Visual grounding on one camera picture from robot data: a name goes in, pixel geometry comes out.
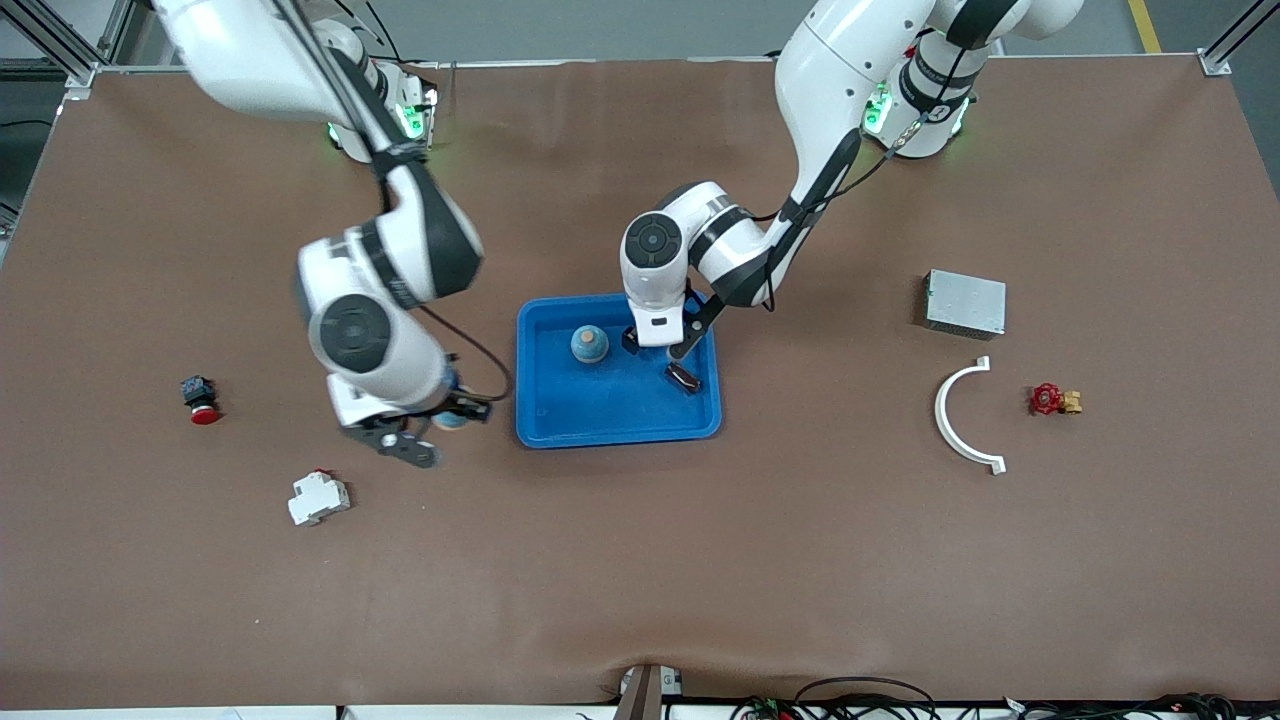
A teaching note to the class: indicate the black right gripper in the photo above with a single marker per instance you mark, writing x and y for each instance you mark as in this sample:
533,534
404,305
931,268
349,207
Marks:
466,407

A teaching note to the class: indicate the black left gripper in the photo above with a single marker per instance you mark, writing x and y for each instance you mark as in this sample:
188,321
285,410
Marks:
631,340

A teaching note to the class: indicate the light blue bell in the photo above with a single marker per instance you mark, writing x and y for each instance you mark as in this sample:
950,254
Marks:
450,424
589,344

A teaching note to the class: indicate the black cylindrical capacitor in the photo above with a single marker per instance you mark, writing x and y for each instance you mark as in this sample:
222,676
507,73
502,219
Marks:
684,379

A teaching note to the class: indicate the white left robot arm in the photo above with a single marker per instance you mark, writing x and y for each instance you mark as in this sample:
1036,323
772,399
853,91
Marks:
830,80

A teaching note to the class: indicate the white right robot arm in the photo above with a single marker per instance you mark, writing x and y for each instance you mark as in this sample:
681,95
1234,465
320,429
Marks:
370,340

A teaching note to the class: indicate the blue plastic tray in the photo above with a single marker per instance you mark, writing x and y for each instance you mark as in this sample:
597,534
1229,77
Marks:
600,415

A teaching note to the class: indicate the white circuit breaker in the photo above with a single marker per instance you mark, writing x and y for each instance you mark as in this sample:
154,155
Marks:
318,498

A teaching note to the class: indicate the brown table cover mat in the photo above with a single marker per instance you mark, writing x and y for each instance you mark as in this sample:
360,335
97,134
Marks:
640,560

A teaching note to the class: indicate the red button dark body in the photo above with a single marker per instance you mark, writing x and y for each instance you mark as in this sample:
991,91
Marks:
200,398

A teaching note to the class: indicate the grey metal box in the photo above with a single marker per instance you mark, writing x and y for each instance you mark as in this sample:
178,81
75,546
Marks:
965,303

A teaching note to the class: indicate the white curved plastic bracket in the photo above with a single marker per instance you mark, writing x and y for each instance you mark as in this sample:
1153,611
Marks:
941,412

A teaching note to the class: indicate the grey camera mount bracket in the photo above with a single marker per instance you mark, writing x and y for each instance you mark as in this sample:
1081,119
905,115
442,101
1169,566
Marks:
640,695

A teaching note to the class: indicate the aluminium frame profile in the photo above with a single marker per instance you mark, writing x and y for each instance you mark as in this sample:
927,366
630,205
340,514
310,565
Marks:
80,74
1215,65

